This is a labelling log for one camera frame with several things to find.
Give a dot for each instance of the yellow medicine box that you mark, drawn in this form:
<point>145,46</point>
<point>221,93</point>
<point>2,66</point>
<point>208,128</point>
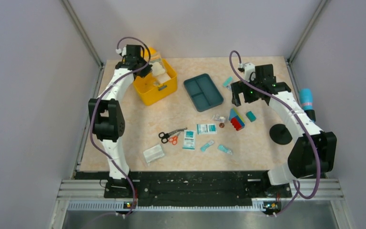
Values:
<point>147,88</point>

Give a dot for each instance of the gauze packet teal white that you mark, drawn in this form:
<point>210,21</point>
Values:
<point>189,140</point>
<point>206,129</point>

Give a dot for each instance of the small clear bandage packet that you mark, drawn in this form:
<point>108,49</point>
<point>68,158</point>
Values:
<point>219,118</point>

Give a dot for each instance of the blue cylinder tool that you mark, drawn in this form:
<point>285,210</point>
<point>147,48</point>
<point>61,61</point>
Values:
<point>306,102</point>

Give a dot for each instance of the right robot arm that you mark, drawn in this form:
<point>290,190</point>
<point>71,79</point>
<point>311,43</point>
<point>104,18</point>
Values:
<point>314,149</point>

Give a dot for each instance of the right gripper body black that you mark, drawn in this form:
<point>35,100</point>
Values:
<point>249,94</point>

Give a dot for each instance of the toy brick block assembly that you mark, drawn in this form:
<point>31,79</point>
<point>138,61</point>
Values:
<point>236,120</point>

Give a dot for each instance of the black round stand base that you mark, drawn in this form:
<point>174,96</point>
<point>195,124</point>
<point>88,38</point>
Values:
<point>280,134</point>

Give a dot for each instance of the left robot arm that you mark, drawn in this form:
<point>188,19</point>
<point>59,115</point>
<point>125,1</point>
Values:
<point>107,121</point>

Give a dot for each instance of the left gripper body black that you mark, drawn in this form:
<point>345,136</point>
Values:
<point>145,71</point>

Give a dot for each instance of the clear bag white gauze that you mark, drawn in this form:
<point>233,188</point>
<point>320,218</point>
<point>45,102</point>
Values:
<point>153,153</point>

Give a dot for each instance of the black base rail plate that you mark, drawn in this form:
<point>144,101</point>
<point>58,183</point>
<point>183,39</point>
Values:
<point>190,189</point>

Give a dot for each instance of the small teal block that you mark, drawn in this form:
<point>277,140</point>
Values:
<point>250,116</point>

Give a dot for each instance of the teal divided plastic tray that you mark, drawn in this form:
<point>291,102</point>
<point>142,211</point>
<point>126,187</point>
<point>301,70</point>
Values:
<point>203,92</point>

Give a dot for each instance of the white gauze pad bag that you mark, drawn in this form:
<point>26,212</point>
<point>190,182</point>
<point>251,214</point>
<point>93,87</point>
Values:
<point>159,73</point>

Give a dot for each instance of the orange handled small scissors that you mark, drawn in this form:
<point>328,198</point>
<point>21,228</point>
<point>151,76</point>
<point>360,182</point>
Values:
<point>174,139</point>

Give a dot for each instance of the black handled scissors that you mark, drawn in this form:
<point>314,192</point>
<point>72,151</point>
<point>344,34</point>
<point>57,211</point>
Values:
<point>165,136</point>

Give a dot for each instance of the teal bandage roll packet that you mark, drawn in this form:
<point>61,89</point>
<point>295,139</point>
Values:
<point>207,145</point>

